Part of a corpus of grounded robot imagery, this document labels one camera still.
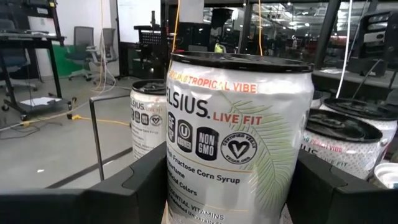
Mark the whiteboard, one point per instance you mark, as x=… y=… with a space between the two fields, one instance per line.
x=136 y=18

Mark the black rolling desk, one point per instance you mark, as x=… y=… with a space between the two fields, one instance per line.
x=31 y=39

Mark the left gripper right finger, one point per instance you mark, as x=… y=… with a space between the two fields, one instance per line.
x=342 y=205

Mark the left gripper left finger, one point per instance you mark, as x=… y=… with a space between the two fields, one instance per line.
x=77 y=205

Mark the black equipment rack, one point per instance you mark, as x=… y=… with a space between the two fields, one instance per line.
x=377 y=40

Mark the black cart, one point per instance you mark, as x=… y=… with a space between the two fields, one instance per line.
x=150 y=40

